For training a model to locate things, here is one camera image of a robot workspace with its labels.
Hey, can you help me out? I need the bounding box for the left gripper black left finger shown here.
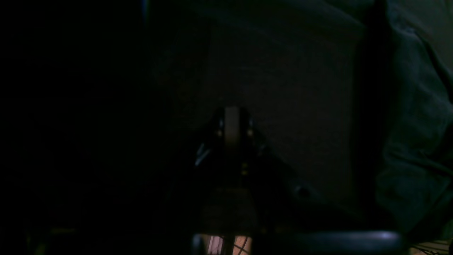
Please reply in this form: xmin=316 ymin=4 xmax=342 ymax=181
xmin=46 ymin=108 xmax=227 ymax=255

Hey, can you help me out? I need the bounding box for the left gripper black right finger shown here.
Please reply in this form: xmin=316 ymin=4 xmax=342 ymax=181
xmin=239 ymin=108 xmax=407 ymax=255

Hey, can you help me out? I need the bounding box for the dark grey T-shirt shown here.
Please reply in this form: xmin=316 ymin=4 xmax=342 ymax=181
xmin=366 ymin=0 xmax=452 ymax=243

